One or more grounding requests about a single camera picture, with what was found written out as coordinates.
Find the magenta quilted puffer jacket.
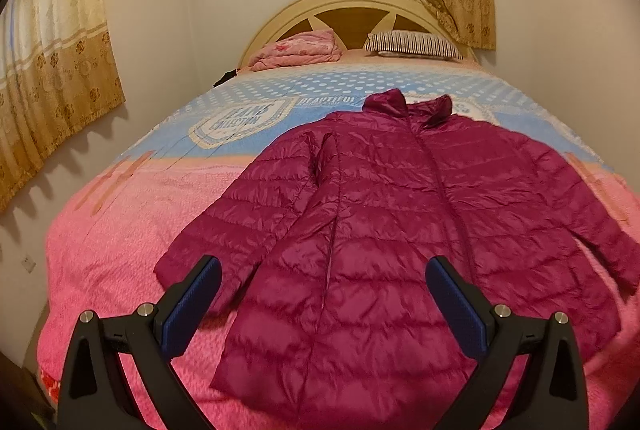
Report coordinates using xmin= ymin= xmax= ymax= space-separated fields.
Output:
xmin=154 ymin=89 xmax=639 ymax=429

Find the pink and blue bedspread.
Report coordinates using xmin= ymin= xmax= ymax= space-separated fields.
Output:
xmin=37 ymin=51 xmax=639 ymax=402

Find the beige curtain left window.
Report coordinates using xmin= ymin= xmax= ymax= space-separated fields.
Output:
xmin=0 ymin=0 xmax=126 ymax=206

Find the striped pillow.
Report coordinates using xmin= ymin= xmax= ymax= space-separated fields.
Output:
xmin=363 ymin=30 xmax=463 ymax=61

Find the folded pink blanket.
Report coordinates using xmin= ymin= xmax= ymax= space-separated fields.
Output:
xmin=247 ymin=28 xmax=343 ymax=72

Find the cream wooden headboard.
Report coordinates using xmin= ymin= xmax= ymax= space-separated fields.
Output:
xmin=239 ymin=0 xmax=452 ymax=66

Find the white wall outlet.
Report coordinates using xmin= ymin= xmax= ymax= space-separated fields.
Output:
xmin=21 ymin=256 xmax=36 ymax=273

